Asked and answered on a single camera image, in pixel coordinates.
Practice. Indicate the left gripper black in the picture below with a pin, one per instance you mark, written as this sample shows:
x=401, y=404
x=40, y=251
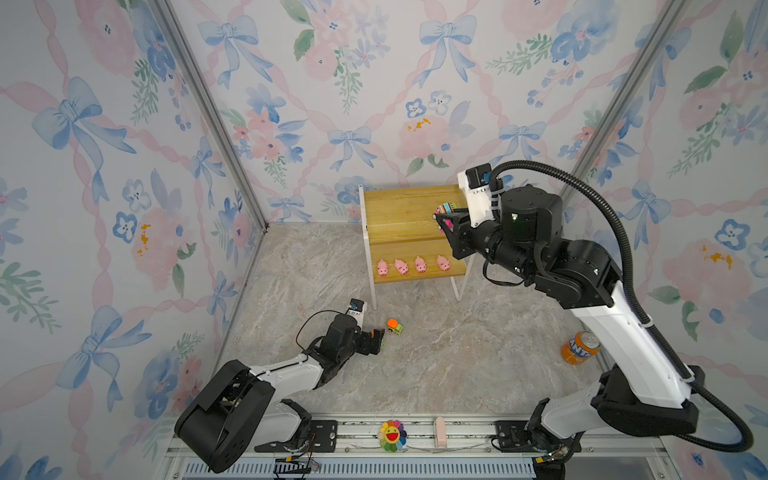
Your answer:
x=366, y=347

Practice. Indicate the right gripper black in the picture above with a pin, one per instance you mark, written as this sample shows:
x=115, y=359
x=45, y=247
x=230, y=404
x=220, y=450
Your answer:
x=463, y=232

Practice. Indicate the pink toy truck green top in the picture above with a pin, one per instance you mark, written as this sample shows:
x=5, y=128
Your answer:
x=451, y=209

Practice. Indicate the pink pig toy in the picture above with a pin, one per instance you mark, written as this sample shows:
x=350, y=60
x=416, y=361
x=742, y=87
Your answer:
x=420, y=264
x=443, y=263
x=401, y=266
x=382, y=268

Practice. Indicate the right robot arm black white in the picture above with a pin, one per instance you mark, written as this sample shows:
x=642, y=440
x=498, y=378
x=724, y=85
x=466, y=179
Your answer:
x=643, y=395

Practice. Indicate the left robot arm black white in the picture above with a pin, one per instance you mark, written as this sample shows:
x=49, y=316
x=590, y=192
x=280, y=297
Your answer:
x=250, y=408

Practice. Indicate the rainbow smiling flower toy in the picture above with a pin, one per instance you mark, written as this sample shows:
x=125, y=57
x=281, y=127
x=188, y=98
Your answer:
x=392, y=436

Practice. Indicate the pink rectangular block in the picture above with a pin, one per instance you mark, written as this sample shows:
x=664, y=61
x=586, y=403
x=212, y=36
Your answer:
x=440, y=433

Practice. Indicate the orange drink can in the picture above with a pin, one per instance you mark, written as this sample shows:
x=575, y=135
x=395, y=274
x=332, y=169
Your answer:
x=580, y=348

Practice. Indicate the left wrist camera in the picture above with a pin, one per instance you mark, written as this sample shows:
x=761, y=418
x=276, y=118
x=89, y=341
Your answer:
x=356, y=310

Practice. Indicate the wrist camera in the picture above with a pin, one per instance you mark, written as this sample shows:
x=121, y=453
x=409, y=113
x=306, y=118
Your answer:
x=482, y=202
x=356, y=310

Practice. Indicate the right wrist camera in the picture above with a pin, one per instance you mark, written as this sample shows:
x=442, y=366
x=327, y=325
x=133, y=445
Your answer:
x=482, y=202

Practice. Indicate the wooden two-tier shelf white frame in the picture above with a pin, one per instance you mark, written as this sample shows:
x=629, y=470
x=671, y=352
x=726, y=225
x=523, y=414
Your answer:
x=399, y=224

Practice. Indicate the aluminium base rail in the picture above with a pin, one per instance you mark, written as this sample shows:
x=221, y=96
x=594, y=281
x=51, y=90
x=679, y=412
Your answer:
x=351, y=450

